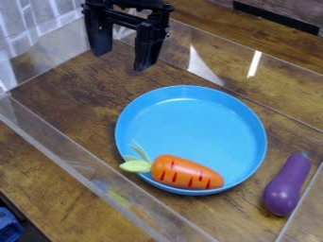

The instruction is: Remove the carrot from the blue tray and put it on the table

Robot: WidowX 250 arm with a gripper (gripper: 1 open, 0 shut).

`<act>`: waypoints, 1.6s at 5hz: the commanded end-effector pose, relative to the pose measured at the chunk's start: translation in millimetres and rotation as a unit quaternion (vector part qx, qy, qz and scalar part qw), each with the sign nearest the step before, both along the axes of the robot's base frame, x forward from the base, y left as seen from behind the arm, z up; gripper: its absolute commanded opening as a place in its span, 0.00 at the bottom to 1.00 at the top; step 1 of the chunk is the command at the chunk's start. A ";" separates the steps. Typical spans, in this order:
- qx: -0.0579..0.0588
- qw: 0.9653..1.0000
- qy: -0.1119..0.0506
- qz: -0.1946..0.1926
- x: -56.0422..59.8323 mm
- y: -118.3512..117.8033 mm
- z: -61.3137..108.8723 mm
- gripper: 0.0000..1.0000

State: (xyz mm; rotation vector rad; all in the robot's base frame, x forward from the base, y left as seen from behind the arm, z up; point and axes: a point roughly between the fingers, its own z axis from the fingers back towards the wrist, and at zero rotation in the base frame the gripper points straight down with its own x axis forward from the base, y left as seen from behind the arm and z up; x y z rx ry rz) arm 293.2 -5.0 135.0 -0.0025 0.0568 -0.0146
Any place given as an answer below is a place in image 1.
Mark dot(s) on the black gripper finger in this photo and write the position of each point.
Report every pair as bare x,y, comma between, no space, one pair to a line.
99,32
151,35

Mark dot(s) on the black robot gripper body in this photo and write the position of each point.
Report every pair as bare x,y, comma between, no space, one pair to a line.
129,13

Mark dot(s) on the orange toy carrot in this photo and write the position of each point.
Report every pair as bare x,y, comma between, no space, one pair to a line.
173,170

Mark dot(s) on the blue round plastic tray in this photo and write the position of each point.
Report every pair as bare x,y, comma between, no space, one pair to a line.
200,124

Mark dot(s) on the purple toy eggplant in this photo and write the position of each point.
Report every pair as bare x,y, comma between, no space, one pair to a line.
282,193

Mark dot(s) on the blue object at corner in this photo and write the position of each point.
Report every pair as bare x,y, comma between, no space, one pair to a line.
11,229

